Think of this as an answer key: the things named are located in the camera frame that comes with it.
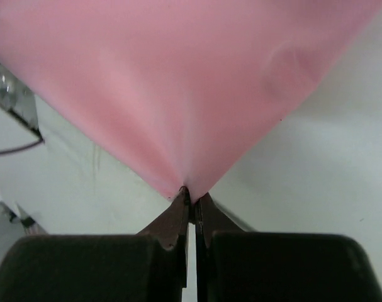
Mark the pink t shirt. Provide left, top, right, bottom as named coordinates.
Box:
left=0, top=1, right=382, bottom=199

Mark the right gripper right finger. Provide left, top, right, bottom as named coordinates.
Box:
left=194, top=194, right=382, bottom=301

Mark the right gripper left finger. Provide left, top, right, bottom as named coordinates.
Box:
left=0, top=187, right=190, bottom=301

